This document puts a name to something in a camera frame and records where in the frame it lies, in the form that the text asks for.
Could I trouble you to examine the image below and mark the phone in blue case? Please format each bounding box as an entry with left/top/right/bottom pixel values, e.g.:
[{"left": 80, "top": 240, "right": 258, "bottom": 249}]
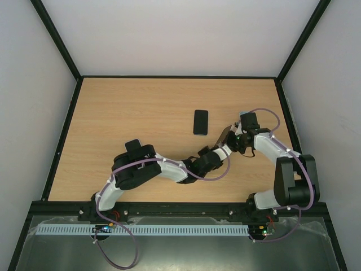
[{"left": 125, "top": 138, "right": 142, "bottom": 152}]

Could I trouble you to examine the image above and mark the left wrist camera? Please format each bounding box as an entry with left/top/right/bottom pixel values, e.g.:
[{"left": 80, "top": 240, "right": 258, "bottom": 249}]
[{"left": 213, "top": 145, "right": 232, "bottom": 161}]

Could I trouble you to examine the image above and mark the black mounting rail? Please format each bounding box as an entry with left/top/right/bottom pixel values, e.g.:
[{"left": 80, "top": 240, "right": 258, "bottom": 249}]
[{"left": 77, "top": 202, "right": 280, "bottom": 222}]

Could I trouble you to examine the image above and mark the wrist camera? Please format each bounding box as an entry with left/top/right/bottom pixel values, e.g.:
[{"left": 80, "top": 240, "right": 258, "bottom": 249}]
[
  {"left": 231, "top": 121, "right": 243, "bottom": 136},
  {"left": 213, "top": 145, "right": 232, "bottom": 161}
]

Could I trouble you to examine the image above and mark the dark blue phone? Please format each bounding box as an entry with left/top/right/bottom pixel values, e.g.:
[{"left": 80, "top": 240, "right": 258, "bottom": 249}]
[{"left": 193, "top": 110, "right": 209, "bottom": 136}]

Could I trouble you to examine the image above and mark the black phone white edge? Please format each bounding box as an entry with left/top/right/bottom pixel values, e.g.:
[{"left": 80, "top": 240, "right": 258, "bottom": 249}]
[{"left": 214, "top": 125, "right": 232, "bottom": 147}]

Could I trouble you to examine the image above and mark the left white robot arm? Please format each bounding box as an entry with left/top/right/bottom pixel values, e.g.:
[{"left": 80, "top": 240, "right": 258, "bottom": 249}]
[{"left": 94, "top": 140, "right": 231, "bottom": 212}]

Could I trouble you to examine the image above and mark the white slotted cable duct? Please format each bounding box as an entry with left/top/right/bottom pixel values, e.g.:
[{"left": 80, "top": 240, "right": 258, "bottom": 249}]
[{"left": 34, "top": 224, "right": 249, "bottom": 237}]

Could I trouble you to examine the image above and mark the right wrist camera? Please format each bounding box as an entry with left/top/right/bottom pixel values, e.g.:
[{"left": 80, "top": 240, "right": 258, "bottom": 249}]
[{"left": 231, "top": 121, "right": 243, "bottom": 136}]

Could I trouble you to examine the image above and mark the left controller board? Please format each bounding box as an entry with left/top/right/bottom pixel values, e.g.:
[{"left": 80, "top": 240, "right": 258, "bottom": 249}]
[{"left": 91, "top": 223, "right": 117, "bottom": 234}]

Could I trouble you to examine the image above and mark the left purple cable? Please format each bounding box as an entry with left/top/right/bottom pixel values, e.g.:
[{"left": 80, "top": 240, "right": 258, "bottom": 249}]
[{"left": 95, "top": 154, "right": 232, "bottom": 269}]

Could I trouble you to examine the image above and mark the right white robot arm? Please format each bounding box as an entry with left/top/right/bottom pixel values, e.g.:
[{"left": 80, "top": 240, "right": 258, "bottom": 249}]
[{"left": 219, "top": 110, "right": 320, "bottom": 221}]

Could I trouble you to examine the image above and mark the right controller board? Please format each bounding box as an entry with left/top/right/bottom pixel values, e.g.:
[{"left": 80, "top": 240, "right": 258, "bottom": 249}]
[{"left": 254, "top": 224, "right": 275, "bottom": 237}]

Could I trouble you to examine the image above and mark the black aluminium frame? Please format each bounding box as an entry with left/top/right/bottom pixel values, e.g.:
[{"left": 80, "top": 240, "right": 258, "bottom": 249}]
[{"left": 8, "top": 0, "right": 347, "bottom": 270}]

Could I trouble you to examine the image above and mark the controller board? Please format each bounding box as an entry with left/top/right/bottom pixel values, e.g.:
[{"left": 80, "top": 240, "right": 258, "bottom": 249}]
[
  {"left": 91, "top": 223, "right": 117, "bottom": 234},
  {"left": 254, "top": 224, "right": 275, "bottom": 237}
]

